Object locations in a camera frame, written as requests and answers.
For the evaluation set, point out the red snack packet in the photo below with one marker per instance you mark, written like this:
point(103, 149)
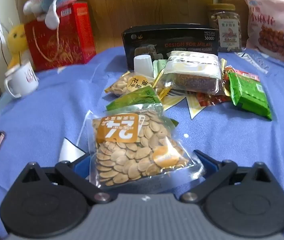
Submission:
point(212, 99)

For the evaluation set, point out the small white plastic cup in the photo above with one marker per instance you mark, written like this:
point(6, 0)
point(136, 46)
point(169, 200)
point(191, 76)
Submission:
point(143, 65)

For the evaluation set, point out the clear pumpkin seed packet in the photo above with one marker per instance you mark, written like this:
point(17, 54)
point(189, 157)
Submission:
point(134, 145)

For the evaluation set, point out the clear tray of brown snacks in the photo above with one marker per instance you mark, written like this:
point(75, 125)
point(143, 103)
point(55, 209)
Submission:
point(194, 76)

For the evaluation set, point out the white paper piece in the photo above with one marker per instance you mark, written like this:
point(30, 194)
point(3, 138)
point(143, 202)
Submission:
point(69, 151)

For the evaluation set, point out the gold-trim clear wrapper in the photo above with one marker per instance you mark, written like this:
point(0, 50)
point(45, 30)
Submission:
point(164, 86)

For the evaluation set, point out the yellow plush toy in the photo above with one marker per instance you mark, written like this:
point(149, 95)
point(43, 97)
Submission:
point(18, 38)

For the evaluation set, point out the white enamel mug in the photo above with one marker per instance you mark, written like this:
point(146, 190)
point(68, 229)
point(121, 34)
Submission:
point(23, 80)

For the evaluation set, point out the clear plastic strip packet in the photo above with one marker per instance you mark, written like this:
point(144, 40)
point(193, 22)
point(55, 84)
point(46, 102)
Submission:
point(253, 61)

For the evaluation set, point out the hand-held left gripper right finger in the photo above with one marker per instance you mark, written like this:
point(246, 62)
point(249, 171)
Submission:
point(209, 166)

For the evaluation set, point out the small green sachet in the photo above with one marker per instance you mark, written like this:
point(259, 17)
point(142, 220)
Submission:
point(159, 67)

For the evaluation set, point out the large green snack packet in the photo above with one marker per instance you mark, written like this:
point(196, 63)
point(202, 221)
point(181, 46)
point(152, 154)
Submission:
point(249, 95)

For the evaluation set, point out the red gift box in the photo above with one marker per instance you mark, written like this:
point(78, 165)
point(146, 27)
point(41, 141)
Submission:
point(62, 37)

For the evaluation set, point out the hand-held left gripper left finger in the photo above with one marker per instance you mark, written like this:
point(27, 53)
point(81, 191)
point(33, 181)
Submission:
point(80, 165)

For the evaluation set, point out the black box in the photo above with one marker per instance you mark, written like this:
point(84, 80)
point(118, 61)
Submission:
point(172, 38)

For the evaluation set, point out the clear peanut packet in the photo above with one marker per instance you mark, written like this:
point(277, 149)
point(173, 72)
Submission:
point(123, 83)

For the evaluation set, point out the clear nut jar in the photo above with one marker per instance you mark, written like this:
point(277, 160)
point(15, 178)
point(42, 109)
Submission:
point(225, 27)

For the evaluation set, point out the blue cloth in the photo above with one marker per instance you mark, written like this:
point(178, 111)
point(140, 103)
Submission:
point(46, 115)

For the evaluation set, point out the pink snack bag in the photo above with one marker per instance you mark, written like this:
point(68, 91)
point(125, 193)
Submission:
point(272, 27)

